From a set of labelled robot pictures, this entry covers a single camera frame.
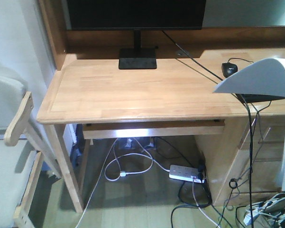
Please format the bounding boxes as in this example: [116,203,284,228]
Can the white paper sheets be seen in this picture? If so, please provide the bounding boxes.
[214,58,285,191]

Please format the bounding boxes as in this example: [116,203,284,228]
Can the wooden desk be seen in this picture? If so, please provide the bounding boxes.
[37,0,285,213]

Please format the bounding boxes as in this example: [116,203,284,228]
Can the white power strip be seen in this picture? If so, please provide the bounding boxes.
[169,165,205,183]

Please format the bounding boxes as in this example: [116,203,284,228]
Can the black computer mouse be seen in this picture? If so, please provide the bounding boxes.
[221,62,238,78]

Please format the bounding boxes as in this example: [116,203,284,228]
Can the black computer monitor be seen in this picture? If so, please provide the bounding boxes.
[67,0,206,69]

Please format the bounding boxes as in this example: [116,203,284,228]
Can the wooden chair with cushion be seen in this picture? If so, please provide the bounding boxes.
[0,76,61,228]

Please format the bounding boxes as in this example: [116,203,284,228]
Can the black monitor cable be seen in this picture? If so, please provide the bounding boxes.
[161,30,224,81]

